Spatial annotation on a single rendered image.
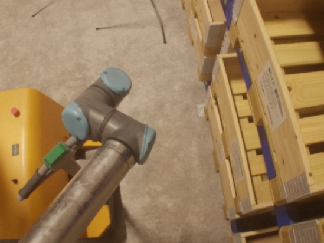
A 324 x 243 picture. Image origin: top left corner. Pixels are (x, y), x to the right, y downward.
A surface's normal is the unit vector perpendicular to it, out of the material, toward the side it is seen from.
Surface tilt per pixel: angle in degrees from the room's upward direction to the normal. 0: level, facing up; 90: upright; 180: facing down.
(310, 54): 0
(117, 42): 0
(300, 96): 0
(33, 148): 45
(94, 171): 26
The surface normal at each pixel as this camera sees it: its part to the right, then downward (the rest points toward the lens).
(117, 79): 0.54, -0.54
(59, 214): 0.18, -0.69
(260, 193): 0.00, -0.37
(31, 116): 0.70, -0.35
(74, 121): -0.51, 0.53
